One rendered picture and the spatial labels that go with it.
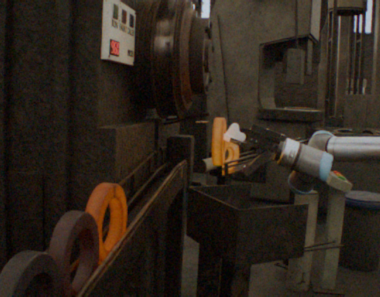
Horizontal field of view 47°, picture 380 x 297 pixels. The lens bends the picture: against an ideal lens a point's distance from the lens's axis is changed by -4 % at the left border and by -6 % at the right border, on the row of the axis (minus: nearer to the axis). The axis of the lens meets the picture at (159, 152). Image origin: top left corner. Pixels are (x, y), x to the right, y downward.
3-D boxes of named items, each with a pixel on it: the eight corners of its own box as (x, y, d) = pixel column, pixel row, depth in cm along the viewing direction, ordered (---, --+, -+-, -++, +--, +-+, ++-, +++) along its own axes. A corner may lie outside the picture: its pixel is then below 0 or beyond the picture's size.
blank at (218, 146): (212, 121, 137) (222, 122, 136) (216, 113, 152) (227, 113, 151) (210, 171, 141) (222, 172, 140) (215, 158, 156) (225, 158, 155)
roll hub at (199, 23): (187, 93, 152) (190, 10, 149) (198, 94, 179) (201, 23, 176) (204, 94, 151) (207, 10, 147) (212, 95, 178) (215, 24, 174)
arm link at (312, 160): (322, 188, 141) (332, 175, 133) (286, 175, 144) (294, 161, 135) (328, 164, 145) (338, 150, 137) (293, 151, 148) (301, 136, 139)
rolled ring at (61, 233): (97, 196, 89) (82, 195, 90) (57, 237, 72) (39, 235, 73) (102, 277, 94) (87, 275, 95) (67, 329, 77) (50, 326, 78)
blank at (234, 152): (220, 177, 211) (226, 179, 209) (208, 153, 203) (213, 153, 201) (238, 155, 218) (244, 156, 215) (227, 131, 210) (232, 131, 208)
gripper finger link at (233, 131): (221, 118, 145) (248, 128, 143) (215, 136, 146) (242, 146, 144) (220, 119, 142) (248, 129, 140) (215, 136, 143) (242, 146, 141)
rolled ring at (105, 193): (88, 232, 88) (73, 230, 89) (109, 281, 100) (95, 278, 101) (117, 165, 100) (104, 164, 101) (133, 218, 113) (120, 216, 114)
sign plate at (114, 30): (100, 59, 123) (103, -6, 121) (128, 65, 148) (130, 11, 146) (108, 59, 123) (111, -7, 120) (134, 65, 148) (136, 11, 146)
